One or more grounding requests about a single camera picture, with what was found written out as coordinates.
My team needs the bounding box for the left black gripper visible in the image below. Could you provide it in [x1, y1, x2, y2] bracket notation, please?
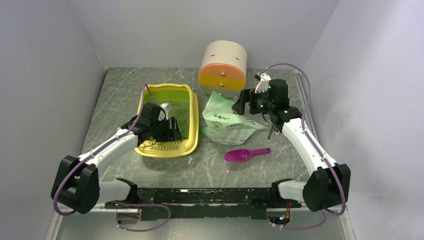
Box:
[149, 116, 183, 143]

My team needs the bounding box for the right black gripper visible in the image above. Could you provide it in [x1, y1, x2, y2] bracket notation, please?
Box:
[231, 86, 274, 115]

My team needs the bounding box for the yellow litter box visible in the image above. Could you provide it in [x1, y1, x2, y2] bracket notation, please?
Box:
[132, 83, 199, 159]

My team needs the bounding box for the green cat litter bag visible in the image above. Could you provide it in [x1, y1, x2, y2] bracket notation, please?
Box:
[200, 92, 265, 146]

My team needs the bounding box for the magenta plastic scoop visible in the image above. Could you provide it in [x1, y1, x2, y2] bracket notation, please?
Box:
[224, 148, 271, 163]

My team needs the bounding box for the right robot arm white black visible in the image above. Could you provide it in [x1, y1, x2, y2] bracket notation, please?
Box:
[231, 79, 351, 212]

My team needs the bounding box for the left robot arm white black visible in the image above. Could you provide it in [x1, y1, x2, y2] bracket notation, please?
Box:
[51, 102, 181, 216]

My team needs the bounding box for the round cream drawer cabinet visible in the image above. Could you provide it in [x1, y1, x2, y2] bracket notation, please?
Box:
[198, 40, 247, 98]

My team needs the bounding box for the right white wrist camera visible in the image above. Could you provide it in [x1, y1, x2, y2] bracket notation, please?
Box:
[254, 72, 272, 94]

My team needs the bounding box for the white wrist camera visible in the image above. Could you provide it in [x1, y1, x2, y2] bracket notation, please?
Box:
[158, 102, 172, 121]
[254, 72, 272, 94]

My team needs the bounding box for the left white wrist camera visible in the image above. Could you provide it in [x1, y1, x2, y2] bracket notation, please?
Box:
[158, 102, 172, 121]

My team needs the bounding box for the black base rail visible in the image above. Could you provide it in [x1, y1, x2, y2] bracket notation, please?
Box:
[104, 187, 302, 222]

